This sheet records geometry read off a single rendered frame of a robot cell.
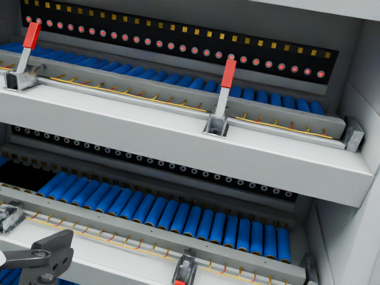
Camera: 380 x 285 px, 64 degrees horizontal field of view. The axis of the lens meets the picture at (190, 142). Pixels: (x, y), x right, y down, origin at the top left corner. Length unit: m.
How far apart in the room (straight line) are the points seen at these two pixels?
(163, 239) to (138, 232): 0.04
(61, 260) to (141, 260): 0.24
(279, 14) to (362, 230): 0.35
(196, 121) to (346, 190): 0.19
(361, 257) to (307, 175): 0.11
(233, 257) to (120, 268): 0.15
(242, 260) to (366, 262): 0.15
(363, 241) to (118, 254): 0.31
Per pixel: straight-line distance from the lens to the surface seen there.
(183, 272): 0.42
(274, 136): 0.40
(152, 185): 0.55
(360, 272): 0.42
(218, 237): 0.48
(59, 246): 0.23
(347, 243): 0.42
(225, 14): 0.57
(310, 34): 0.57
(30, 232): 0.51
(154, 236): 0.46
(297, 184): 0.38
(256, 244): 0.49
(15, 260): 0.19
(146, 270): 0.45
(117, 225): 0.47
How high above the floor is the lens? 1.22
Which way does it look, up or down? 10 degrees down
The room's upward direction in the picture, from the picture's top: 12 degrees clockwise
